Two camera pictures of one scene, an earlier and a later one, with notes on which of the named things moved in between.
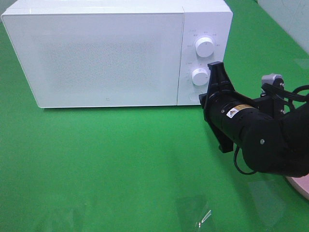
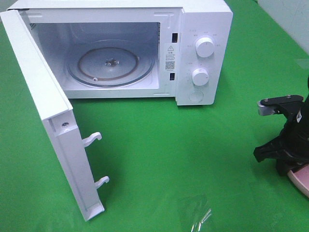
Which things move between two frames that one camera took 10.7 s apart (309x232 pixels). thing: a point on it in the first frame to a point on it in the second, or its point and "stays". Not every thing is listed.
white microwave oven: (118, 53) stays
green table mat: (145, 168) stays
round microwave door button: (193, 96) stays
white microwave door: (98, 59) to (57, 114)
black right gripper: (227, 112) to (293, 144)
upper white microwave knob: (205, 47) stays
